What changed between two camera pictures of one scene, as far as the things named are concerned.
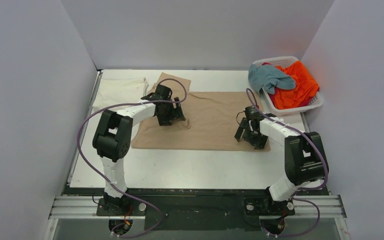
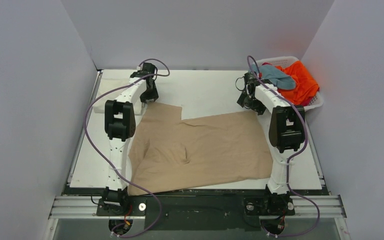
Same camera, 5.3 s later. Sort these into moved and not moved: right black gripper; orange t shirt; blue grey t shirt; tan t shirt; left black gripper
Moved: tan t shirt; left black gripper; right black gripper
Not moved: blue grey t shirt; orange t shirt
